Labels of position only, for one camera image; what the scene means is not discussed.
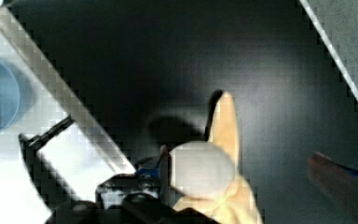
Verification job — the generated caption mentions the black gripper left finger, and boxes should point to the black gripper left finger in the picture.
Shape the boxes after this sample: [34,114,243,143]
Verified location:
[159,146,171,205]

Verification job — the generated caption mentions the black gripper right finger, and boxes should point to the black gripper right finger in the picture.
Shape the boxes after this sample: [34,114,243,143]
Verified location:
[308,152,358,224]

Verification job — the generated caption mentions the peeled toy banana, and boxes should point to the peeled toy banana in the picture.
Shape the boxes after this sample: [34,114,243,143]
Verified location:
[170,91,264,224]

